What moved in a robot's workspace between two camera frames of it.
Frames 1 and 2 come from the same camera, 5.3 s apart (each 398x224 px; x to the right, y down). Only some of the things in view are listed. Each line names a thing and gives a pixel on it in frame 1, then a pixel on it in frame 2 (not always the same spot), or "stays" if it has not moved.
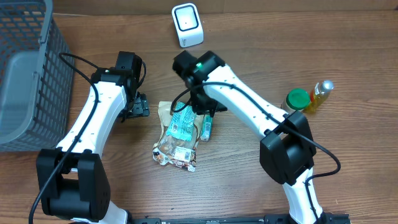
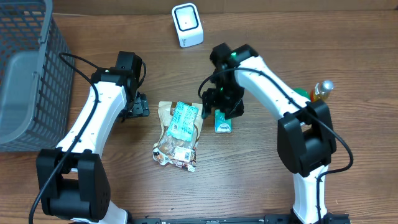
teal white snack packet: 181,123 stays
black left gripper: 142,107 stays
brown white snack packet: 169,149 stays
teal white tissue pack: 206,127 -> 222,126
